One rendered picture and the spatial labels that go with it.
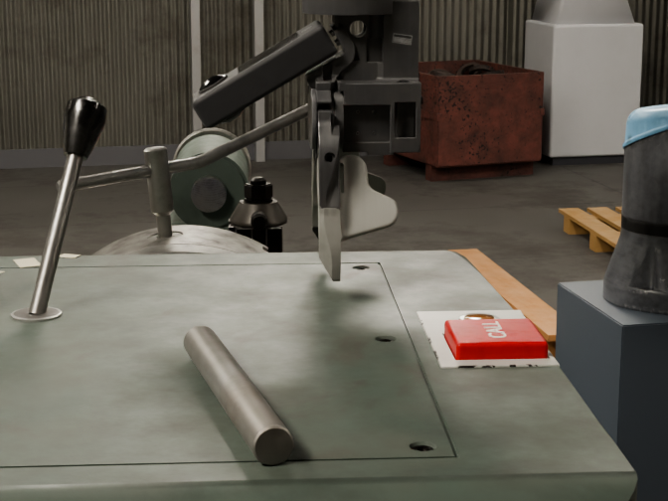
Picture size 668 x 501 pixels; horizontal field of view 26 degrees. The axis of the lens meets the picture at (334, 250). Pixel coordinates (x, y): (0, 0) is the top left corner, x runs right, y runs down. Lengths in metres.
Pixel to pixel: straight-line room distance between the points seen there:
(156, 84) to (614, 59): 2.94
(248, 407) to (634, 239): 0.96
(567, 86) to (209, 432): 8.60
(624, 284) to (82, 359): 0.87
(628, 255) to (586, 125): 7.77
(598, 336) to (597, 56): 7.77
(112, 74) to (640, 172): 7.87
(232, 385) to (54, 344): 0.20
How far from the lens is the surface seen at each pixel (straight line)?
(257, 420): 0.76
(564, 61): 9.34
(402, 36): 1.09
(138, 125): 9.46
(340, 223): 1.06
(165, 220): 1.39
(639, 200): 1.68
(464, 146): 8.74
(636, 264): 1.68
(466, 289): 1.12
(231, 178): 2.48
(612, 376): 1.65
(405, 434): 0.81
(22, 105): 9.41
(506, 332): 0.96
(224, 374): 0.84
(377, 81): 1.09
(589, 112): 9.44
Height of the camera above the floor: 1.53
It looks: 13 degrees down
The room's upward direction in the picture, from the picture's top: straight up
